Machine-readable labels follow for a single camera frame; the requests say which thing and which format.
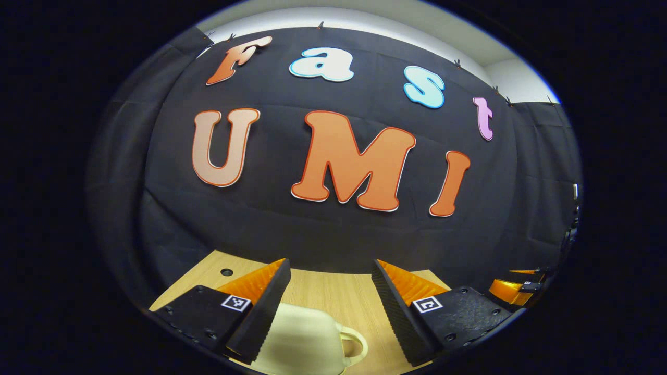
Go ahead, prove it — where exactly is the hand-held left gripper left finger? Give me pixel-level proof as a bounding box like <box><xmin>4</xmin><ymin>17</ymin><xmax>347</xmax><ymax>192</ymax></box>
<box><xmin>150</xmin><ymin>258</ymin><xmax>291</xmax><ymax>365</ymax></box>

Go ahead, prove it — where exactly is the black backdrop cloth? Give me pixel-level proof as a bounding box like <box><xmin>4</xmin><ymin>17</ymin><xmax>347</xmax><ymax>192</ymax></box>
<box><xmin>86</xmin><ymin>26</ymin><xmax>583</xmax><ymax>308</ymax></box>

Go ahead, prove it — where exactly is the pale yellow small suitcase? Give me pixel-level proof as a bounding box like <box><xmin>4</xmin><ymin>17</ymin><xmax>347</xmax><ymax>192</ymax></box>
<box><xmin>249</xmin><ymin>303</ymin><xmax>369</xmax><ymax>375</ymax></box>

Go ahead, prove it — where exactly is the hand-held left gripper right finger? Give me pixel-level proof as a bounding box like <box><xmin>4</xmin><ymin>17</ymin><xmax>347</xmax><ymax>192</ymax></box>
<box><xmin>372</xmin><ymin>259</ymin><xmax>514</xmax><ymax>367</ymax></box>

